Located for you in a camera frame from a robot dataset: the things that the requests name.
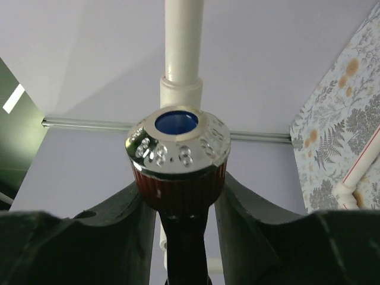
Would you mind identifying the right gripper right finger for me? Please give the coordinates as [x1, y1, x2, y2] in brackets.
[215, 175, 379, 284]

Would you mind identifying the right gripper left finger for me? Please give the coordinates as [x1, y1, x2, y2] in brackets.
[1, 184, 156, 284]

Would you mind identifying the brown water faucet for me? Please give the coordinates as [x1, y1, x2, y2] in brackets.
[125, 106, 231, 284]

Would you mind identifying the white PVC pipe frame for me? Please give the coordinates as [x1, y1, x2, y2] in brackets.
[159, 0, 380, 276]

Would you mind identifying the floral patterned table mat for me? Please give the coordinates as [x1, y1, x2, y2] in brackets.
[290, 6, 379, 213]

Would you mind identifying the aluminium frame profile left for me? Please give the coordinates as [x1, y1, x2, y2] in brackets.
[42, 117, 292, 144]

